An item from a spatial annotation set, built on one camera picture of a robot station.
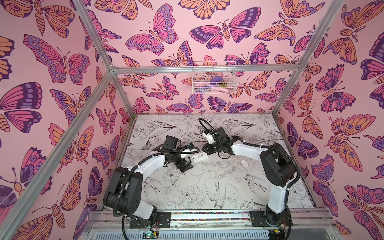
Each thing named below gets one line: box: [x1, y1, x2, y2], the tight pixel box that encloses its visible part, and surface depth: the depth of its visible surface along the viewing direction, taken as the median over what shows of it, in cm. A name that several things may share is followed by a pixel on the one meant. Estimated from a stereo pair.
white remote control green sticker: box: [188, 151, 209, 164], surface depth 97 cm
